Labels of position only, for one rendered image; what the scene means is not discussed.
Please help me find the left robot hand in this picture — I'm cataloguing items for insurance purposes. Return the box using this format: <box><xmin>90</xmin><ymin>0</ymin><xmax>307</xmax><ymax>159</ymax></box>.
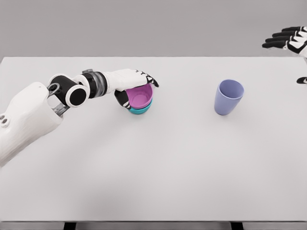
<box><xmin>105</xmin><ymin>69</ymin><xmax>160</xmax><ymax>109</ymax></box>

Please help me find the lavender cup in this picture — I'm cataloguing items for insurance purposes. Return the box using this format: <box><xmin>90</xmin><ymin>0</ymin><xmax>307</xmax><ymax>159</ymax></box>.
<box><xmin>214</xmin><ymin>80</ymin><xmax>245</xmax><ymax>116</ymax></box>

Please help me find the teal bowl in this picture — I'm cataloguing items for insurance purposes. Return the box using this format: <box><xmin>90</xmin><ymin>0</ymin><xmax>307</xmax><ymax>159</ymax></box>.
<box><xmin>128</xmin><ymin>98</ymin><xmax>154</xmax><ymax>115</ymax></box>

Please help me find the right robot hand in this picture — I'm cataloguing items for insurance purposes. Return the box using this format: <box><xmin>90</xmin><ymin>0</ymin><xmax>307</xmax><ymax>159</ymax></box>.
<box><xmin>261</xmin><ymin>25</ymin><xmax>307</xmax><ymax>84</ymax></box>

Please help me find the pink bowl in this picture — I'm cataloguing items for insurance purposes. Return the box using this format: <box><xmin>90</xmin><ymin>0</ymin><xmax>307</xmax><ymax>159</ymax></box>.
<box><xmin>125</xmin><ymin>83</ymin><xmax>154</xmax><ymax>109</ymax></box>

